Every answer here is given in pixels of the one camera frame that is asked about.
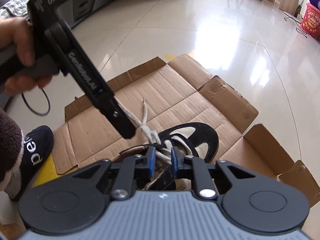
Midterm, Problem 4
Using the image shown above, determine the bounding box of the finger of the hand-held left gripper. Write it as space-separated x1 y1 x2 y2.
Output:
100 95 137 140

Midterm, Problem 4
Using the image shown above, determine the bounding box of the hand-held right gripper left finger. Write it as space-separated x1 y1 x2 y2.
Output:
72 147 156 201

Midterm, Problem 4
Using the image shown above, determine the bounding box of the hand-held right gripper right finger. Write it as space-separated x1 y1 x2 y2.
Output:
171 147 250 200

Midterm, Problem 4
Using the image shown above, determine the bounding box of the beige shoelace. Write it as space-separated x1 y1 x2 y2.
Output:
116 99 195 170

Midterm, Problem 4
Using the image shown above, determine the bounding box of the black and cream suede shoe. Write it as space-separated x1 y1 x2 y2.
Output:
119 122 220 192

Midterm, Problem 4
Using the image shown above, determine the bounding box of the person's left hand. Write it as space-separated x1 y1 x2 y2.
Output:
0 17 53 95

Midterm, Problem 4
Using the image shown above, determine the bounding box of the flattened cardboard box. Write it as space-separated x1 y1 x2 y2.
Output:
52 53 320 209

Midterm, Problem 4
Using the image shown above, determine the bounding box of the checked sofa cover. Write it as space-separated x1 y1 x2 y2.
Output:
0 0 75 18

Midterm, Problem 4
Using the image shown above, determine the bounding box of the dark slipper with white print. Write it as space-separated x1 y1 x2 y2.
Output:
10 125 55 202

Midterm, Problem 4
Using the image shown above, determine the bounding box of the person's brown fleece trouser leg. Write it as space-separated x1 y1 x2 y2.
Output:
0 107 23 184

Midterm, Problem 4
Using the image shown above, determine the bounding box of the person's grey sock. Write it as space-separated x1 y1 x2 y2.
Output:
4 170 23 198

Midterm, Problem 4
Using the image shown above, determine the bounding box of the red gift bag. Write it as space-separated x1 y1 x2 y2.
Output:
301 2 320 39

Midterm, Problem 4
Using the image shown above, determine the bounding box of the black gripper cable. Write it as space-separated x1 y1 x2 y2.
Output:
21 87 51 117

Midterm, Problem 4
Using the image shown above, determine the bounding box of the black floor cable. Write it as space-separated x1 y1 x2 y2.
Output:
284 16 308 39

